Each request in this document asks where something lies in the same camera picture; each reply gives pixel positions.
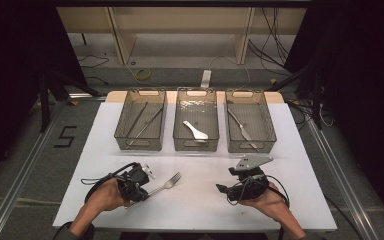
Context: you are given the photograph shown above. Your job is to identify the black metal stand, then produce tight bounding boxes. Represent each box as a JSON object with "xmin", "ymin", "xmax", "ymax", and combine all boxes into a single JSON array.
[
  {"xmin": 38, "ymin": 66, "xmax": 103, "ymax": 133},
  {"xmin": 266, "ymin": 63, "xmax": 325, "ymax": 130}
]

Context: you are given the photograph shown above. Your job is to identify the white floor cable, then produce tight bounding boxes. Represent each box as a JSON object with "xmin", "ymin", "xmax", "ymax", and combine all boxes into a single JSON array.
[{"xmin": 209, "ymin": 54, "xmax": 252, "ymax": 91}]

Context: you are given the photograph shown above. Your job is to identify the tangle of thin cables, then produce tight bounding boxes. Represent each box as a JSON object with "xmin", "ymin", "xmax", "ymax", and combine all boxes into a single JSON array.
[{"xmin": 287, "ymin": 99, "xmax": 335, "ymax": 130}]

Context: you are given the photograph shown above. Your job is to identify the person's left hand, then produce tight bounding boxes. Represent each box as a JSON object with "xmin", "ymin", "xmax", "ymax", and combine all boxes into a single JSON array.
[{"xmin": 84, "ymin": 177, "xmax": 132, "ymax": 215}]

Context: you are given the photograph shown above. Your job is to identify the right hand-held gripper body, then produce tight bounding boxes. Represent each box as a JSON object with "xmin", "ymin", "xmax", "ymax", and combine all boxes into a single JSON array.
[{"xmin": 226, "ymin": 155, "xmax": 275, "ymax": 203}]

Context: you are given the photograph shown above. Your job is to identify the black floor cable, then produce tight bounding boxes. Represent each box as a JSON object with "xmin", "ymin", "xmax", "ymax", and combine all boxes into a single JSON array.
[{"xmin": 78, "ymin": 54, "xmax": 110, "ymax": 70}]

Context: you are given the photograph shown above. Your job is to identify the person's right hand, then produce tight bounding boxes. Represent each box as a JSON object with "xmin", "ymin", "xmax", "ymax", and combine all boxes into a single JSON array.
[{"xmin": 239, "ymin": 181, "xmax": 293, "ymax": 223}]

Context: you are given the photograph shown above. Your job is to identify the metal fork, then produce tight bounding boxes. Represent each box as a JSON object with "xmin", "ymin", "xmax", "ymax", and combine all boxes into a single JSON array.
[{"xmin": 124, "ymin": 171, "xmax": 183, "ymax": 210}]

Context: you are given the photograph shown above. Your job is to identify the aluminium floor rail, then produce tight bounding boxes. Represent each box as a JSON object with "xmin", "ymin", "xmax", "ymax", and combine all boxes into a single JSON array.
[
  {"xmin": 306, "ymin": 118, "xmax": 383, "ymax": 240},
  {"xmin": 0, "ymin": 93, "xmax": 107, "ymax": 240}
]

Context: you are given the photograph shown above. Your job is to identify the bundle of black cables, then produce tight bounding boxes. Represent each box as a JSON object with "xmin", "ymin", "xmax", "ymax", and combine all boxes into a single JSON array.
[{"xmin": 247, "ymin": 6, "xmax": 292, "ymax": 77}]

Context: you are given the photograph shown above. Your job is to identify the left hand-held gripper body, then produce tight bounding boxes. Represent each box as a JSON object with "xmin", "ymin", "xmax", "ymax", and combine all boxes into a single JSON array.
[{"xmin": 117, "ymin": 162, "xmax": 156, "ymax": 203}]

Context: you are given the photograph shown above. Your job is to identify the metal chopstick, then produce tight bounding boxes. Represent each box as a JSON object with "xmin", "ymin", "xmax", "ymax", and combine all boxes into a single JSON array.
[
  {"xmin": 128, "ymin": 106, "xmax": 165, "ymax": 147},
  {"xmin": 125, "ymin": 101, "xmax": 149, "ymax": 138}
]

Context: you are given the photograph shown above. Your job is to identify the white table mat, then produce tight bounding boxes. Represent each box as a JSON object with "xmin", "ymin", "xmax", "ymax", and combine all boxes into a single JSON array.
[{"xmin": 52, "ymin": 101, "xmax": 338, "ymax": 233}]

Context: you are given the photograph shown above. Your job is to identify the white ceramic spoon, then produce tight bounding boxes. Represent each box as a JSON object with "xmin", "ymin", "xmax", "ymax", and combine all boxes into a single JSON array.
[{"xmin": 182, "ymin": 120, "xmax": 210, "ymax": 141}]

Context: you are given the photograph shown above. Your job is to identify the hand-held gripper cable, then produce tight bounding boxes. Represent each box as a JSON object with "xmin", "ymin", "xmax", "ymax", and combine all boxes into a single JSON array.
[
  {"xmin": 80, "ymin": 162, "xmax": 139, "ymax": 204},
  {"xmin": 225, "ymin": 174, "xmax": 291, "ymax": 209}
]

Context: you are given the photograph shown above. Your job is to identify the grey transparent plastic bin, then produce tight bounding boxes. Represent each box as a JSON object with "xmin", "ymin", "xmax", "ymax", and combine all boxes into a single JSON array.
[
  {"xmin": 224, "ymin": 88, "xmax": 278, "ymax": 154},
  {"xmin": 172, "ymin": 86, "xmax": 220, "ymax": 153},
  {"xmin": 113, "ymin": 87, "xmax": 168, "ymax": 152}
]

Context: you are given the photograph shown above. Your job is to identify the white power strip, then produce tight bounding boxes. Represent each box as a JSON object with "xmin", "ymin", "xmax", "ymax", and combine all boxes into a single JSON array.
[{"xmin": 200, "ymin": 69, "xmax": 212, "ymax": 89}]

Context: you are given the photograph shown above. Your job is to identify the black curtain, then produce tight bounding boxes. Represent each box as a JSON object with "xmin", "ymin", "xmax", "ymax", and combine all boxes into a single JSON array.
[
  {"xmin": 283, "ymin": 0, "xmax": 384, "ymax": 231},
  {"xmin": 0, "ymin": 0, "xmax": 88, "ymax": 189}
]

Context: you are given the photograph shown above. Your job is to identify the left hand-held gripper cable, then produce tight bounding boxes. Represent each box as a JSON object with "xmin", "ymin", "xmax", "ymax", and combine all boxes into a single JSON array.
[{"xmin": 80, "ymin": 162, "xmax": 139, "ymax": 204}]

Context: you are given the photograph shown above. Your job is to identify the beige wooden shelf unit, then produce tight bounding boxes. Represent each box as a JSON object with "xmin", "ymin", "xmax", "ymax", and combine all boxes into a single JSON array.
[{"xmin": 56, "ymin": 6, "xmax": 308, "ymax": 66}]

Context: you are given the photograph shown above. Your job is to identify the right hand-held gripper cable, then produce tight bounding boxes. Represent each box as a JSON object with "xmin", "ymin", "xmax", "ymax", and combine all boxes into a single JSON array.
[{"xmin": 225, "ymin": 174, "xmax": 291, "ymax": 209}]

